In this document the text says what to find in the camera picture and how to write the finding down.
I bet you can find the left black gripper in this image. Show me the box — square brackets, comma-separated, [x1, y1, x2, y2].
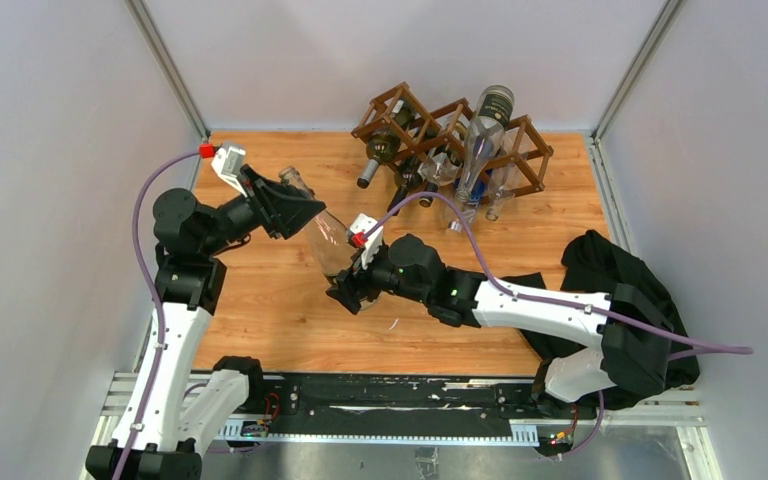
[200, 166, 325, 257]

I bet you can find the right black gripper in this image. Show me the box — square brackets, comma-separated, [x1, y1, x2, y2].
[327, 240, 432, 314]

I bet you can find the clear bottle black label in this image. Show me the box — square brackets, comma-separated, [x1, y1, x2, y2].
[455, 85, 515, 203]
[279, 166, 377, 311]

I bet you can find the dark green wine bottle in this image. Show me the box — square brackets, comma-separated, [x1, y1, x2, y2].
[356, 99, 415, 189]

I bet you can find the clear bottle gold label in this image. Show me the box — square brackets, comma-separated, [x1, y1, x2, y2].
[418, 120, 467, 208]

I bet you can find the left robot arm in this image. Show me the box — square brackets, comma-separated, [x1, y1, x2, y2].
[85, 166, 326, 479]

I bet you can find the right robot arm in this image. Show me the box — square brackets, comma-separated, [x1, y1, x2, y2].
[326, 234, 674, 418]

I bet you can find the dark bottle black neck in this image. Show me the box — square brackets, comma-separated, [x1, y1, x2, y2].
[387, 156, 425, 211]

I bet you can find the brown wooden wine rack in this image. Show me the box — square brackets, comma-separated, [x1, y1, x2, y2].
[352, 82, 553, 197]

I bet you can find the blue label clear bottle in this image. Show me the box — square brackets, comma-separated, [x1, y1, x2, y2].
[443, 178, 488, 233]

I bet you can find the tall slim clear bottle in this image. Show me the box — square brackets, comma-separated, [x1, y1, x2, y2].
[485, 162, 519, 222]

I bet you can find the black cloth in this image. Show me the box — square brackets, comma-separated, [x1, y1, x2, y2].
[501, 230, 701, 410]

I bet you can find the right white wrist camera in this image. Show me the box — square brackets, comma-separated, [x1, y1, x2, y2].
[348, 213, 383, 270]

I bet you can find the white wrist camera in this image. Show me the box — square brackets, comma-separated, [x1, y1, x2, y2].
[348, 213, 383, 270]
[211, 143, 247, 197]

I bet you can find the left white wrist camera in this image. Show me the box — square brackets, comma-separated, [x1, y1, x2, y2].
[211, 143, 247, 197]

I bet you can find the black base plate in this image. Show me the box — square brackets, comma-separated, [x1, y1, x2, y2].
[201, 372, 599, 440]

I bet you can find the aluminium rail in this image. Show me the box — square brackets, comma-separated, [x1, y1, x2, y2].
[100, 372, 707, 446]

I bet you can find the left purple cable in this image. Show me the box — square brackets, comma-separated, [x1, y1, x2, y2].
[110, 142, 220, 480]

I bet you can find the purple cable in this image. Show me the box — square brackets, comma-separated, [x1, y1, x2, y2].
[110, 142, 220, 480]
[350, 192, 755, 460]

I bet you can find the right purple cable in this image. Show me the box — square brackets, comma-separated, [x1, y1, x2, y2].
[350, 192, 755, 460]

